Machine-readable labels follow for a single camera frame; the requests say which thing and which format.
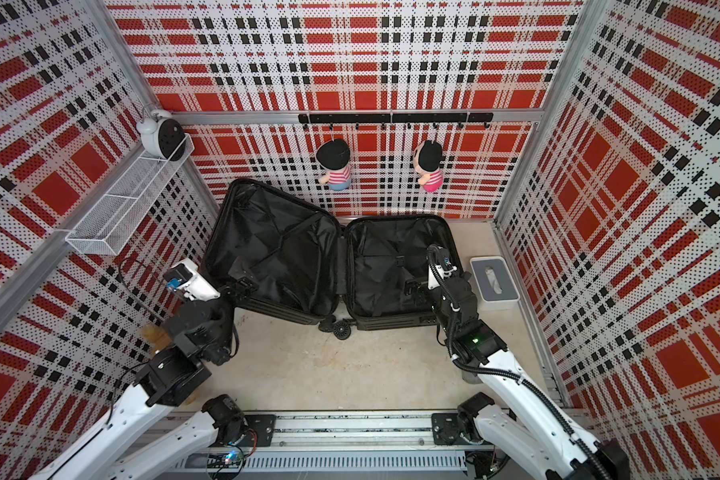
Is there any black hard-shell suitcase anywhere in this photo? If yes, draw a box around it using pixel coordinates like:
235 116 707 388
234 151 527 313
199 179 462 331

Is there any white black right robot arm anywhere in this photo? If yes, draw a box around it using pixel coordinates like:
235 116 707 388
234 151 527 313
422 268 631 479

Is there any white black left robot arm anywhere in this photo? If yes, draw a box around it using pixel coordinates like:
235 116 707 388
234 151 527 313
34 278 256 479

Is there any white grey tissue box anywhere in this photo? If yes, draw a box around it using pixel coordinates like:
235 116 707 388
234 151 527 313
470 256 519 311

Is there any brown teddy bear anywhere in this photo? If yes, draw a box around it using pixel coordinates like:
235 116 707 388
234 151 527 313
140 324 172 354

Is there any pink-dressed hanging doll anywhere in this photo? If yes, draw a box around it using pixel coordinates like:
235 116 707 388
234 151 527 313
413 140 444 193

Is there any blue-dressed hanging doll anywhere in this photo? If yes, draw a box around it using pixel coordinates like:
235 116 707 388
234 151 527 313
315 139 351 191

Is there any white alarm clock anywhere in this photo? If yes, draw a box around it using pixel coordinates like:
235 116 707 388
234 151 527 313
136 109 186 161

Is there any white wire wall shelf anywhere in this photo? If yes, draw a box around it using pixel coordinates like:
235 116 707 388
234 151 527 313
65 135 194 256

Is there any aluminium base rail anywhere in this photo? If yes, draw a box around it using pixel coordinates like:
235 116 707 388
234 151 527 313
101 410 607 480

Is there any black wall hook rail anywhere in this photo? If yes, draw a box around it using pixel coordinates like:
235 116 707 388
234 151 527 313
297 112 495 126

